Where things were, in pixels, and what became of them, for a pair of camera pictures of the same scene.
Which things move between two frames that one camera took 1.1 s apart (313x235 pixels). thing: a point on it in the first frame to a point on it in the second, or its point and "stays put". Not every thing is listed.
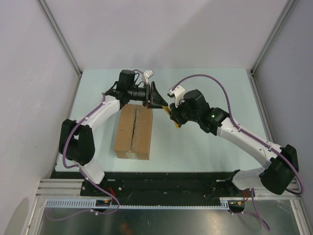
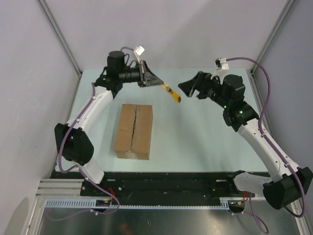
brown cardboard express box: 134,133 stays put
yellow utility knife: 167,109 to 176,96
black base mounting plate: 127,185 stays put
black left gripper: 153,97 to 145,74
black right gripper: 175,113 to 200,82
